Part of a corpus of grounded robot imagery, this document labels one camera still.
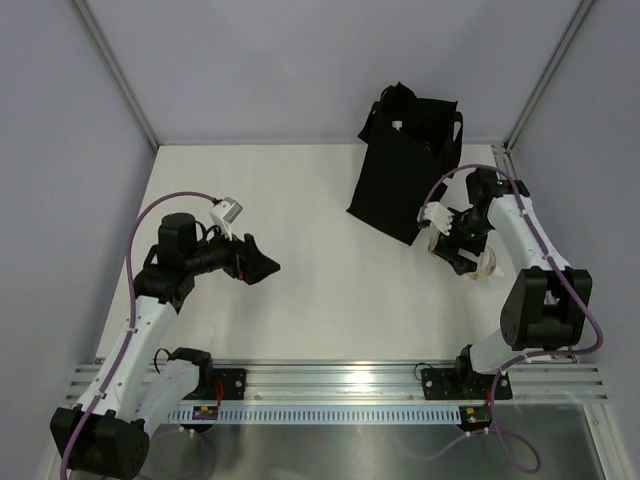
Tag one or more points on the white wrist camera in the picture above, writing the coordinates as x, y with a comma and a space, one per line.
437, 215
224, 213

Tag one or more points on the aluminium front rail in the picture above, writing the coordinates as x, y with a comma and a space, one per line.
369, 383

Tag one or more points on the red dish soap bottle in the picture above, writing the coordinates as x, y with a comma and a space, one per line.
433, 148

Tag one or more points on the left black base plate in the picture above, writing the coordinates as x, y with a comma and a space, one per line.
230, 382

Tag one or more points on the white slotted cable duct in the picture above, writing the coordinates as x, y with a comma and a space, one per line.
317, 415

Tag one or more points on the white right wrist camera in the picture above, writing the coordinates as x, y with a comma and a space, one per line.
437, 215

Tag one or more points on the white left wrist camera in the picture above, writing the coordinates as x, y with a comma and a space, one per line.
224, 213

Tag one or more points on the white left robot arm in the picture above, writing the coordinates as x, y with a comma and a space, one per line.
108, 430

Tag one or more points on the black canvas bag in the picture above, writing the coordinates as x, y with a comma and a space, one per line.
397, 172

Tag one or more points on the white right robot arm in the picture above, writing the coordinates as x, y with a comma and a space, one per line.
483, 184

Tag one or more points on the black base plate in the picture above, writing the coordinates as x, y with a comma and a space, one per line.
448, 384
230, 382

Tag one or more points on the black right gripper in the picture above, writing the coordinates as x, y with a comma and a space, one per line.
448, 246

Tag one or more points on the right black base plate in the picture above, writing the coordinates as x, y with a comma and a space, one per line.
448, 384

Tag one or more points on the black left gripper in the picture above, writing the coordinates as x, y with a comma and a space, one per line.
246, 262

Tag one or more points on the amber pump soap bottle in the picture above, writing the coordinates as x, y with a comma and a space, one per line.
488, 261

